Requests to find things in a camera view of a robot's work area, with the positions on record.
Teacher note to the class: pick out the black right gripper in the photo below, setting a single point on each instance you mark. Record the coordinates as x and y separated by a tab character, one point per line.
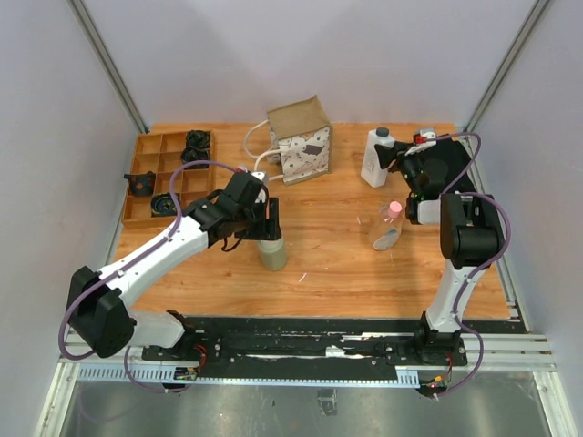
387	155

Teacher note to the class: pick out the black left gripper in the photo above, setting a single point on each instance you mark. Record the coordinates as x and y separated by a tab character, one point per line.
270	228

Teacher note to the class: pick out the white bottle grey cap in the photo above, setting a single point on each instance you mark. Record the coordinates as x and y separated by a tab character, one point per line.
370	171

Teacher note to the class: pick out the cream bottle beige cap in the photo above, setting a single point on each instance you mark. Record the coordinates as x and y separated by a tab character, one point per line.
273	254

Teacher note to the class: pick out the clear bottle pink cap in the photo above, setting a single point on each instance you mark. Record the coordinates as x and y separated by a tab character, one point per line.
387	226

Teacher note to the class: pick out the beige canvas bag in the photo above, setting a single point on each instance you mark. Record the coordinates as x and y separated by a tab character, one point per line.
301	140

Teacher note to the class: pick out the wooden compartment tray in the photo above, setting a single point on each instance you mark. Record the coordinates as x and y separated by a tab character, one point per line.
160	153

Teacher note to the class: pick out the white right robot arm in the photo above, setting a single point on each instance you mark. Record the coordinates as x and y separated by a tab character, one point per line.
473	232

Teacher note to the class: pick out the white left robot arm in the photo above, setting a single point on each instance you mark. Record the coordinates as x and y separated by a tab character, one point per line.
99	305

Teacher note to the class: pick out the rolled tie dark blue dotted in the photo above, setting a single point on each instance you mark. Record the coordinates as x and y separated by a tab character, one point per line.
198	156

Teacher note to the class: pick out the rolled tie green pattern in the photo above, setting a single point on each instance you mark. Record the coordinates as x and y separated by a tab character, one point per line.
198	139

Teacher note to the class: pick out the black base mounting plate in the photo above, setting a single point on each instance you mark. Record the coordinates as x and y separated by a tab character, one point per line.
316	347

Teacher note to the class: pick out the rolled tie orange pattern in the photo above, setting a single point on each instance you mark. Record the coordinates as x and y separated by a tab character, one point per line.
141	185

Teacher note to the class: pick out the white slotted cable duct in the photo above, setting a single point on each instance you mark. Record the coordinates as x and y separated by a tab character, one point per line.
168	374

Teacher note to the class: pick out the right aluminium frame post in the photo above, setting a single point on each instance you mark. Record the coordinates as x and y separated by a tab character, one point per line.
533	19

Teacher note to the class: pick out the aluminium frame post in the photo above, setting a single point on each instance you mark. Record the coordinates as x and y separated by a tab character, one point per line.
533	19
99	46

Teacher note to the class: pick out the left aluminium frame post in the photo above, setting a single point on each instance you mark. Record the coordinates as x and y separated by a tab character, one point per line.
99	46

